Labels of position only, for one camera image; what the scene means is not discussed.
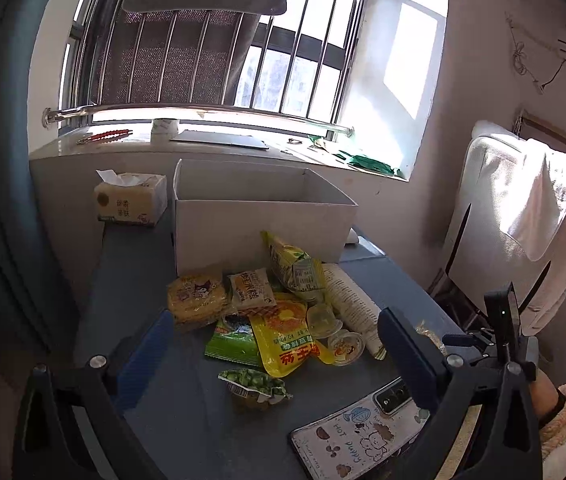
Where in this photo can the yellow orange snack packet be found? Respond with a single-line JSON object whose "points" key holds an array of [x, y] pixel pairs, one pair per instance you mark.
{"points": [[285, 337]]}

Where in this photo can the yellow green snack bag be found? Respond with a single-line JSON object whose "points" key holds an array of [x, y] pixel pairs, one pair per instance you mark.
{"points": [[293, 267]]}

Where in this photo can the clear jelly cup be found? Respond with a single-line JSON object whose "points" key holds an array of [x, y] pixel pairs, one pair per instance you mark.
{"points": [[324, 320]]}

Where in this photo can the green pea packet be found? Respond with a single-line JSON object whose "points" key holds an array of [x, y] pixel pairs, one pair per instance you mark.
{"points": [[250, 385]]}

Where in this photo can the white cracker roll packet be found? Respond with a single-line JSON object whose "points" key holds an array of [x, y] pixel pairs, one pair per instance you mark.
{"points": [[350, 300]]}

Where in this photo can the white chair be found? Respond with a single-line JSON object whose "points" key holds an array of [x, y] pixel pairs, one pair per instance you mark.
{"points": [[478, 240]]}

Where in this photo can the white towel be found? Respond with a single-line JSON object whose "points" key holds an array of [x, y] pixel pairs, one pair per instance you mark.
{"points": [[548, 195]]}

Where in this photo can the green cloth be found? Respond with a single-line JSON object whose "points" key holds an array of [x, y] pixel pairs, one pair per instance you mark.
{"points": [[373, 164]]}

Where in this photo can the white cup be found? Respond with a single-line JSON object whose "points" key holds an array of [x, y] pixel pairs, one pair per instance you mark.
{"points": [[165, 128]]}

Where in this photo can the phone with cartoon case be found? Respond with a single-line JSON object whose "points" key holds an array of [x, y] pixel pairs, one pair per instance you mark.
{"points": [[348, 440]]}

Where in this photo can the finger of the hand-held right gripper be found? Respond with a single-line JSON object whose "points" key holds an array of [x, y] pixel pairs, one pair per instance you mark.
{"points": [[458, 340]]}

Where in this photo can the white cardboard box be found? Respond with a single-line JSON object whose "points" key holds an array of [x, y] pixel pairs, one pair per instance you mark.
{"points": [[258, 210]]}

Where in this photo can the green snack packet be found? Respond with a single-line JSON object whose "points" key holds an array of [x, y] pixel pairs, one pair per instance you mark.
{"points": [[230, 342]]}

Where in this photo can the small beige snack packet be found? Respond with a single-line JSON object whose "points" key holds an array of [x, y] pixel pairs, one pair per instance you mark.
{"points": [[251, 290]]}

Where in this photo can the speckled snack packet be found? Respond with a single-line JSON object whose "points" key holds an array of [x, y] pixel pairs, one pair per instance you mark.
{"points": [[430, 337]]}

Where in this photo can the yellow cartoon noodle packet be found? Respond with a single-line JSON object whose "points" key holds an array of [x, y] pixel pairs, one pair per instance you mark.
{"points": [[195, 297]]}

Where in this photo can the steel window guard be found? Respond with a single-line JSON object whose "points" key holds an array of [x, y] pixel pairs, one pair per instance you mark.
{"points": [[198, 107]]}

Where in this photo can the wooden frame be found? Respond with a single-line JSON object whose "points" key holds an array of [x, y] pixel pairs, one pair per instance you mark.
{"points": [[563, 135]]}

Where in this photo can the beige tissue pack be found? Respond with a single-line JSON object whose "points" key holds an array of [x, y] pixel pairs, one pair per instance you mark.
{"points": [[130, 202]]}

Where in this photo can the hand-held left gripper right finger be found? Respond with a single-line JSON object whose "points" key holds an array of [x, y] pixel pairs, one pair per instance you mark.
{"points": [[407, 352]]}

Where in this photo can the dark mesh cloth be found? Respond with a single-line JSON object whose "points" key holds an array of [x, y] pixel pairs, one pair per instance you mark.
{"points": [[173, 55]]}

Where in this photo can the cartoon lid jelly cup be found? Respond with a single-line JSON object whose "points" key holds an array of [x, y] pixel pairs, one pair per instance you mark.
{"points": [[347, 346]]}

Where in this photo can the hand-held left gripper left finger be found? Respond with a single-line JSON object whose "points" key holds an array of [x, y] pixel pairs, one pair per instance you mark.
{"points": [[144, 355]]}

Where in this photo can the red pliers on sill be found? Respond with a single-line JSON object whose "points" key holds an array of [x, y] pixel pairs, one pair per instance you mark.
{"points": [[105, 136]]}

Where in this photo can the grey flat sheet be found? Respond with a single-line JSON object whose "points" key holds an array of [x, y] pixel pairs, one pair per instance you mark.
{"points": [[220, 140]]}

